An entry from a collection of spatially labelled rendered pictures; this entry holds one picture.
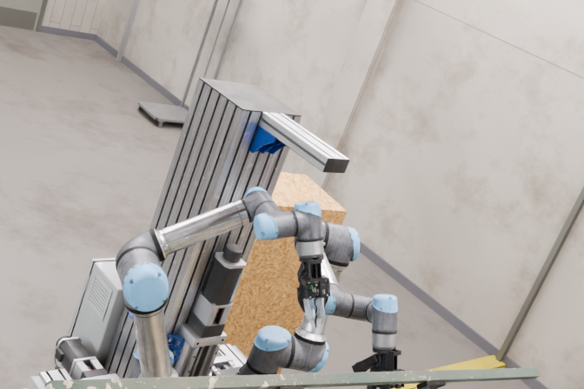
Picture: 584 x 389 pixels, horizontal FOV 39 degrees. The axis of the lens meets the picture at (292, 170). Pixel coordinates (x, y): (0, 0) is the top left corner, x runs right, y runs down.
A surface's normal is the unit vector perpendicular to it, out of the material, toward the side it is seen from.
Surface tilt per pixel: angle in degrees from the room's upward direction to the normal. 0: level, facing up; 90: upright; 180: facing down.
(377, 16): 90
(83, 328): 90
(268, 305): 90
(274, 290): 90
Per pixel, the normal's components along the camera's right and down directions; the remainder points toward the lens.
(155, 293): 0.36, 0.31
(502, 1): -0.72, -0.03
